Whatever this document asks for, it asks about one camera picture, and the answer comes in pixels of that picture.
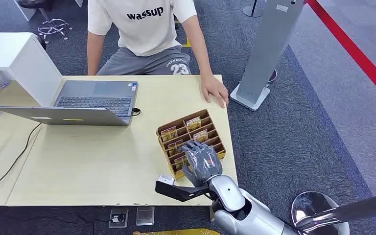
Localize person's left hand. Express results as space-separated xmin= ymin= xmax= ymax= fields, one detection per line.
xmin=200 ymin=74 xmax=230 ymax=109

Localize chrome stanchion post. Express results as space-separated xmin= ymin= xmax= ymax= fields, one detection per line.
xmin=290 ymin=190 xmax=376 ymax=235

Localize black usb plug cable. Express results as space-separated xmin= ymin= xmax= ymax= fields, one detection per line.
xmin=122 ymin=108 xmax=141 ymax=118

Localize closed steel floor box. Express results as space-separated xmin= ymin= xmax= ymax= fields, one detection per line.
xmin=135 ymin=206 xmax=156 ymax=227

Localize grey round stanchion base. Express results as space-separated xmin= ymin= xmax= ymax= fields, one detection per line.
xmin=242 ymin=0 xmax=265 ymax=18

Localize grey open laptop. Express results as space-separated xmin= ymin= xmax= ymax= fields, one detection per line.
xmin=0 ymin=80 xmax=140 ymax=127

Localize red barrier belt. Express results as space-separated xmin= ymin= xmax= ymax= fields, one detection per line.
xmin=306 ymin=0 xmax=376 ymax=109

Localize wooden slotted card holder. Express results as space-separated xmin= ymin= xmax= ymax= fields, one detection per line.
xmin=156 ymin=109 xmax=227 ymax=180

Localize gold patterned card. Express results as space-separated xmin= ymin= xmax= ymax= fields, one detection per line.
xmin=193 ymin=129 xmax=209 ymax=143
xmin=174 ymin=155 xmax=189 ymax=171
xmin=186 ymin=117 xmax=202 ymax=132
xmin=167 ymin=140 xmax=185 ymax=156
xmin=161 ymin=126 xmax=178 ymax=142

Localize grey kiosk stand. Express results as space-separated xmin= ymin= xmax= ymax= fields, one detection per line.
xmin=230 ymin=0 xmax=306 ymax=112

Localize floor socket box with plug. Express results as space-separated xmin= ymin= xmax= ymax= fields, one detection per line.
xmin=108 ymin=207 xmax=129 ymax=229

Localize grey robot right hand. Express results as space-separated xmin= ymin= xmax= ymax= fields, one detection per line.
xmin=178 ymin=141 xmax=223 ymax=188

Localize person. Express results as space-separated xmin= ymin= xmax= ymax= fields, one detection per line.
xmin=87 ymin=0 xmax=230 ymax=109

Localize chrome office chair base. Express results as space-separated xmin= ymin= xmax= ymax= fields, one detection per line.
xmin=37 ymin=18 xmax=73 ymax=45

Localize long black cable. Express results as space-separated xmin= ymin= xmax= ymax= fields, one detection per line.
xmin=0 ymin=122 xmax=43 ymax=201

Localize white cabinet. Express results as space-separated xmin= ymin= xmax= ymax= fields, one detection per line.
xmin=0 ymin=32 xmax=64 ymax=108

